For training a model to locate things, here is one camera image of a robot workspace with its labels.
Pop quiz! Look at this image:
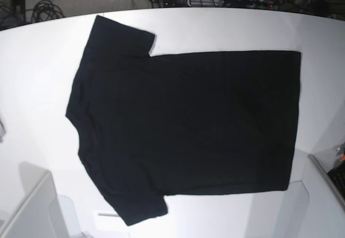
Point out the black T-shirt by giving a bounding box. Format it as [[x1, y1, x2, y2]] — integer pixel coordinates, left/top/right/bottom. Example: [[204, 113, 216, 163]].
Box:
[[66, 16, 301, 226]]

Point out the black power strip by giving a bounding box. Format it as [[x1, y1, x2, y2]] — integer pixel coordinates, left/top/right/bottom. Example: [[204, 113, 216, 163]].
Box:
[[222, 0, 273, 9]]

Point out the grey left monitor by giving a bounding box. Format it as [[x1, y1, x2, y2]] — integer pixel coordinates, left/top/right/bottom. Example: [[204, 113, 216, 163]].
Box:
[[1, 171, 70, 237]]

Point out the black keyboard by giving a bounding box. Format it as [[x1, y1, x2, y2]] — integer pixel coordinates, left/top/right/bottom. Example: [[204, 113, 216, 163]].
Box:
[[328, 164, 345, 196]]

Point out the coiled black cable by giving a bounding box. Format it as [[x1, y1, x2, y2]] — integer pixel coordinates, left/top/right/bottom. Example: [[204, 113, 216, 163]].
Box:
[[31, 0, 65, 24]]

